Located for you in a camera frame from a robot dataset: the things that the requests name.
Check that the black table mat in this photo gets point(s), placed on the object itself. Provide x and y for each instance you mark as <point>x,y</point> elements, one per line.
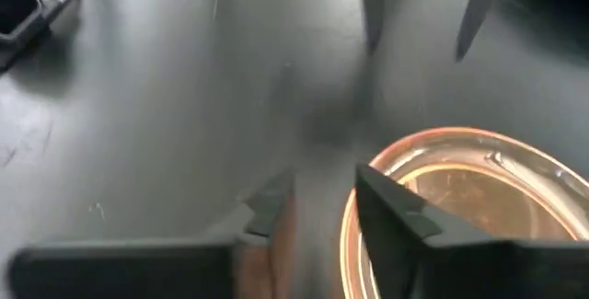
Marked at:
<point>138,106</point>

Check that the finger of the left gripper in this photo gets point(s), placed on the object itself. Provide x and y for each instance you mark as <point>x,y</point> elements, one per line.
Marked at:
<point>483,9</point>
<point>375,4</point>

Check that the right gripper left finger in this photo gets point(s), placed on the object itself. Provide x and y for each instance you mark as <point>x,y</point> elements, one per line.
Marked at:
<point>124,271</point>

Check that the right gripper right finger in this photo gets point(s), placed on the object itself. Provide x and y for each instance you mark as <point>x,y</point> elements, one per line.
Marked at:
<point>460,271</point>

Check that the orange clear cup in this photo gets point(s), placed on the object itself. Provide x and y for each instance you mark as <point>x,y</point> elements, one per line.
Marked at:
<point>483,198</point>

